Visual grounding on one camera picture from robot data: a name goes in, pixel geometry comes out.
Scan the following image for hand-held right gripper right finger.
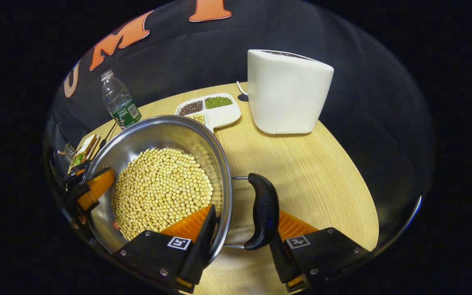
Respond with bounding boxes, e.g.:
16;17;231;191
269;209;372;293

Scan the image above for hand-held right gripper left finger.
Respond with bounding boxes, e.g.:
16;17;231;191
112;204;219;294

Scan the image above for stainless steel pot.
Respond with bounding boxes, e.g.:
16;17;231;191
82;115;280;263

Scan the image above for pile of soybeans in pot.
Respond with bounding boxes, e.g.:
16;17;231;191
111;147;214;241

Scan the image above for sandwich with lettuce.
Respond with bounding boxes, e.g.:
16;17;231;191
72;135;98;166

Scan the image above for clear plastic water bottle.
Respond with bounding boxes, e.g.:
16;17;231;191
100;69;143;130

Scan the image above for pile of dark red beans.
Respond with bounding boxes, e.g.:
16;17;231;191
179;100;204;116

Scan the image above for white divided dish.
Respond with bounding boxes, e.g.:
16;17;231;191
175;93;242;134

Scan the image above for pile of green mung beans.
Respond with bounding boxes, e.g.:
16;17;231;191
204;96;234;109

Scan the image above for white toaster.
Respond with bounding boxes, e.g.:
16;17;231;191
247;49;335;135

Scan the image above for metal wire basket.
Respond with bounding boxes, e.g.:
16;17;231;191
58;143;77;165

